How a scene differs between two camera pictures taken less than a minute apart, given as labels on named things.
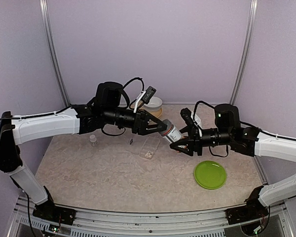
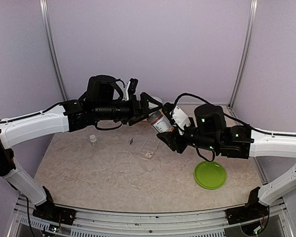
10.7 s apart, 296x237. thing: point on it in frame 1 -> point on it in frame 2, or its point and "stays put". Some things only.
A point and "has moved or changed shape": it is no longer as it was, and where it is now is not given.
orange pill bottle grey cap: (171, 134) has moved or changed shape
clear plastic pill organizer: (145, 146) stays put
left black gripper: (143, 117) -> (137, 114)
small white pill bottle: (92, 138) stays put
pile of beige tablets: (148, 155) stays put
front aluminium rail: (275, 218) stays put
